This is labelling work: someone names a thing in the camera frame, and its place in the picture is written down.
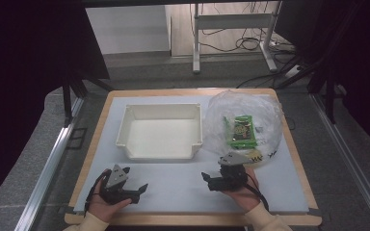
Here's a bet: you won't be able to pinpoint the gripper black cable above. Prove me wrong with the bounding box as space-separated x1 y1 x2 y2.
246 173 271 212
83 168 112 217

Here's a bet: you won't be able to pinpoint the black floor cables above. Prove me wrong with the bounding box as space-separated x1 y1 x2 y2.
189 0 298 90

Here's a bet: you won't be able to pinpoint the white plastic bin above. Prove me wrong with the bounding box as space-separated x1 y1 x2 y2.
115 102 204 161

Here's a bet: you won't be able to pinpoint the person's right hand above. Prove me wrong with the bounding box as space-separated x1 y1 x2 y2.
222 167 262 214

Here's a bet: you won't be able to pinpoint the black floor bracket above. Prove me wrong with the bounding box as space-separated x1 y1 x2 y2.
66 127 89 150

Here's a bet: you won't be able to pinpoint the person's left hand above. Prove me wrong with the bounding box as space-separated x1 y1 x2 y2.
87 178 133 224

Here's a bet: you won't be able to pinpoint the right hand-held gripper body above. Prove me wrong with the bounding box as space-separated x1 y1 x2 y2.
207 151 249 193

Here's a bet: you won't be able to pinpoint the white power strip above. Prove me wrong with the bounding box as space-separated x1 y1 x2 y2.
283 64 304 80

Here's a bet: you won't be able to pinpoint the black curtain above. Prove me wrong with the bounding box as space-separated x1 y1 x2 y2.
274 0 370 159
0 0 111 216

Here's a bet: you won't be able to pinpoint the aluminium rail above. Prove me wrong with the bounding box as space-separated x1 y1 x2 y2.
13 95 85 231
310 92 370 231

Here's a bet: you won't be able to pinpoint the green snack packet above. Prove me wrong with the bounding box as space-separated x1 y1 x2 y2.
223 114 259 150

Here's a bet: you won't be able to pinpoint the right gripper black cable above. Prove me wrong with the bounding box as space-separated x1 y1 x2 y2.
246 173 271 212

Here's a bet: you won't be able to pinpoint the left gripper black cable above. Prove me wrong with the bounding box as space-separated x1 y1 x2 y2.
83 168 112 217

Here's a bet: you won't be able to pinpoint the light grey table mat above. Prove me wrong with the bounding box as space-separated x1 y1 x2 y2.
73 94 310 215

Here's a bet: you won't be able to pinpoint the white metal desk frame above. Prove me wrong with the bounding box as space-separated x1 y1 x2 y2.
192 0 283 75

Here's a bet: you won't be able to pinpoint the black metal stand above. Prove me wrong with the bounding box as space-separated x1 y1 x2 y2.
275 47 348 125
61 71 114 129

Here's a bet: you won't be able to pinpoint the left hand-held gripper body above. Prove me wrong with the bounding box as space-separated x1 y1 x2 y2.
99 164 141 205

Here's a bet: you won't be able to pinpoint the clear plastic bag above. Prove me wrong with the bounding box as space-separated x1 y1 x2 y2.
202 90 284 168

